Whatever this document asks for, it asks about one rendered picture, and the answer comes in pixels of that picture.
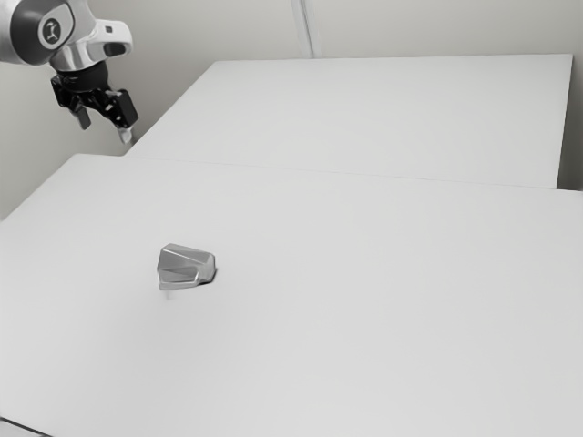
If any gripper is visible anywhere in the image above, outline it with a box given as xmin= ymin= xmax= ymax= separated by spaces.
xmin=49 ymin=62 xmax=138 ymax=146

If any faceted mug with angular handle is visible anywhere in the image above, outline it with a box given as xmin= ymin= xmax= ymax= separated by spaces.
xmin=157 ymin=243 xmax=217 ymax=291

